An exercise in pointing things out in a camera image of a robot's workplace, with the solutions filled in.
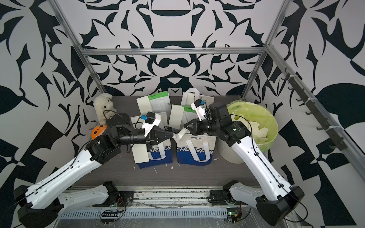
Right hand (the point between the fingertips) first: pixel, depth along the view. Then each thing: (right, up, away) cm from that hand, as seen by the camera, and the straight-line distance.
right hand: (185, 123), depth 67 cm
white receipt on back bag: (-24, +9, +19) cm, 32 cm away
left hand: (-6, -2, -10) cm, 12 cm away
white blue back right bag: (+5, +16, +19) cm, 25 cm away
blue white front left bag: (-13, -16, +6) cm, 21 cm away
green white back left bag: (-15, +10, +23) cm, 29 cm away
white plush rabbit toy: (-51, +8, +24) cm, 57 cm away
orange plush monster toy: (-54, -6, +22) cm, 59 cm away
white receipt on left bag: (-22, -14, +3) cm, 26 cm away
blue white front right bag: (+6, -14, +8) cm, 17 cm away
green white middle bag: (+2, +4, +14) cm, 15 cm away
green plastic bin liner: (+39, +5, +11) cm, 40 cm away
